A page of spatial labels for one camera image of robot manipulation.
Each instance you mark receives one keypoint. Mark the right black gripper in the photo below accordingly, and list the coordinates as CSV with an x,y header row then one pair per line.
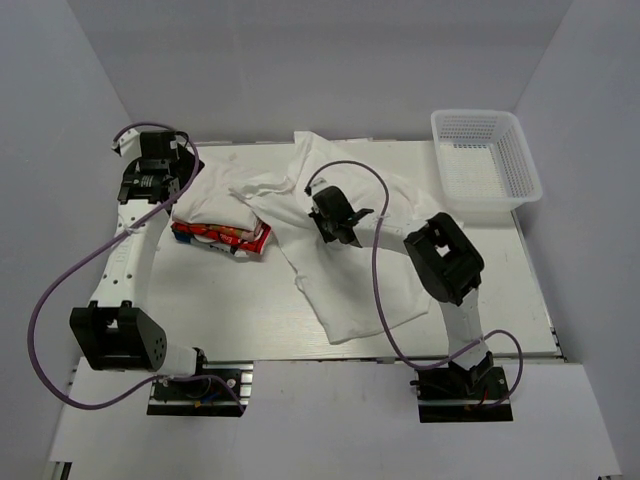
x,y
324,230

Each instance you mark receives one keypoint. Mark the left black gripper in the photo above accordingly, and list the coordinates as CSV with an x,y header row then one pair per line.
x,y
188,163

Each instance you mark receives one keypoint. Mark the white t shirt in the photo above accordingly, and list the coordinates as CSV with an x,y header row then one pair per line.
x,y
336,279
219,192

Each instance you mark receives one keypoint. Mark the red printed t shirt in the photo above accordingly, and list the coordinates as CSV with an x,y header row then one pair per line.
x,y
230,240

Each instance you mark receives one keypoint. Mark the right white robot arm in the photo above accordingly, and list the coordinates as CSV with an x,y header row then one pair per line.
x,y
445,262

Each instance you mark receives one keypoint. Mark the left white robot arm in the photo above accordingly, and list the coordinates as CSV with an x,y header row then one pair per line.
x,y
115,330

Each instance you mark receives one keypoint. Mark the white plastic basket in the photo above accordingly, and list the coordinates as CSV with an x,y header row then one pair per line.
x,y
484,161

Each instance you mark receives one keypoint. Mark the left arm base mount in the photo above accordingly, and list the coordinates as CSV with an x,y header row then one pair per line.
x,y
224,392

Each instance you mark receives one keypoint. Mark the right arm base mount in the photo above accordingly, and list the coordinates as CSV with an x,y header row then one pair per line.
x,y
442,398

